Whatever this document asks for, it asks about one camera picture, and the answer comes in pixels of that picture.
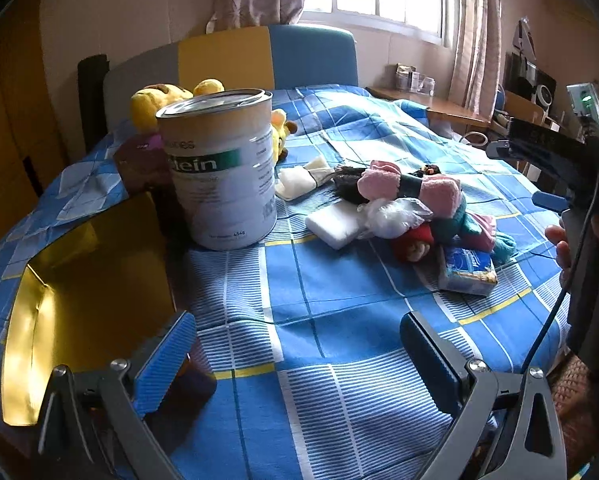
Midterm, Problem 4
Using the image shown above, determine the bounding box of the person right hand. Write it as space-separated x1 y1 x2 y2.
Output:
545 214 599 286

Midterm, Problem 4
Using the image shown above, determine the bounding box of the maroon box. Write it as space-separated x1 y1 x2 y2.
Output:
113 133 173 195

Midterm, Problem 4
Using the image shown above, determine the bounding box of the yellow giraffe plush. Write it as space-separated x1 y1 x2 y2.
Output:
272 108 298 164

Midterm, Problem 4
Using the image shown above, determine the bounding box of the blue plaid bed sheet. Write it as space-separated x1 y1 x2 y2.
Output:
0 83 573 480

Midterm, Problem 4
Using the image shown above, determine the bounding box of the gold metal tray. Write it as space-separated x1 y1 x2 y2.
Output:
0 194 175 427

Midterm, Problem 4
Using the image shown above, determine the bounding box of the clear plastic bag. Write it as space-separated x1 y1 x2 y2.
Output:
358 197 434 240

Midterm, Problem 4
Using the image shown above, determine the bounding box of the red plush sock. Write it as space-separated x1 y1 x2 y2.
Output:
389 222 435 263

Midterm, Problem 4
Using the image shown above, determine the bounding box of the pink towel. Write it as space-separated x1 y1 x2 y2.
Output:
357 160 464 219

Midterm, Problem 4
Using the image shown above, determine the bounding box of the white protein powder can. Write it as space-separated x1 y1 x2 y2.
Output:
156 89 277 250

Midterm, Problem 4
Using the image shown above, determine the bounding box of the teal bear plush pink dress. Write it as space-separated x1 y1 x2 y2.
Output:
431 197 517 266

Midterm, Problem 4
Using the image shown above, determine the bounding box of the multicolour headboard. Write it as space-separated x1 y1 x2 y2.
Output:
103 24 359 128

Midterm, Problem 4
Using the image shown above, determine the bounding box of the blue tissue pack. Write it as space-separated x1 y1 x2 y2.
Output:
438 246 498 297

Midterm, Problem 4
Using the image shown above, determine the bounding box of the wooden desk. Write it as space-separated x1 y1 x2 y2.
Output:
365 87 490 130

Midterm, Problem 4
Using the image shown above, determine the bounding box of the black hair wig piece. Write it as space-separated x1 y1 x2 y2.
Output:
330 165 441 205

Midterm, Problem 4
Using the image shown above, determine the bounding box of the white sponge block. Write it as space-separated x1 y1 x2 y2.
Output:
305 200 363 250

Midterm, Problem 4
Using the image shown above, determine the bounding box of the yellow bear plush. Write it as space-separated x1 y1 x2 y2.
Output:
129 78 225 133

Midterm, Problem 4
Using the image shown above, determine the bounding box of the beige cloth bundle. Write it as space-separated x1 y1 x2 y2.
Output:
275 155 334 202

